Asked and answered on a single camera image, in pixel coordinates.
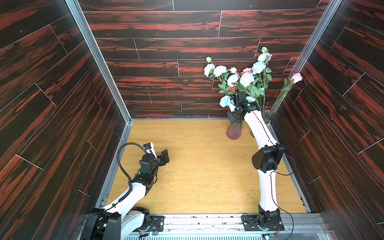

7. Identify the pink rose in clear vase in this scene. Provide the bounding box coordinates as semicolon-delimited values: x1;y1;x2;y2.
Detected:
271;73;303;114

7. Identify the clear glass vase with ribbon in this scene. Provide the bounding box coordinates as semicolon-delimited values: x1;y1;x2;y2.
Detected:
246;110;275;138

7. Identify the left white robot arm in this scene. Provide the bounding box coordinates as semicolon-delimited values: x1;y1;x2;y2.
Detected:
80;149;170;240

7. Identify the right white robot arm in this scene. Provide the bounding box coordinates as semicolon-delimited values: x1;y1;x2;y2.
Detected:
229;92;285;230

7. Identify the light blue flower bunch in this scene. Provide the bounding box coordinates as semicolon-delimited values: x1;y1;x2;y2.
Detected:
225;47;273;110

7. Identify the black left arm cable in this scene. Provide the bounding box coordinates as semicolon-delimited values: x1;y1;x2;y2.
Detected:
116;142;148;193

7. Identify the pink rose stem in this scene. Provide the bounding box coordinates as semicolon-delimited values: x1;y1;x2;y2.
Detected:
241;68;253;75

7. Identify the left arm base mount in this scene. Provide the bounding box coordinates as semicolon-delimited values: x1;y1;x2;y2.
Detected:
133;207;165;232

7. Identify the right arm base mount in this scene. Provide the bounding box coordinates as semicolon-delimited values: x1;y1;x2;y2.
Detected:
241;206;285;232

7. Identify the blue purple glass vase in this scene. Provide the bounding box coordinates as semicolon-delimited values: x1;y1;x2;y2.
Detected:
227;120;243;140

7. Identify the red rose stem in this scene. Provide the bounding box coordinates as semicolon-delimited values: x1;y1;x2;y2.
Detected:
226;86;237;93

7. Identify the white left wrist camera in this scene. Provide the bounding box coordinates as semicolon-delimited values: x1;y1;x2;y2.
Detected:
143;143;157;158

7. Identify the white flower stem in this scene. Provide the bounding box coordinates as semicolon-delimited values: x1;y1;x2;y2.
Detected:
204;57;230;94

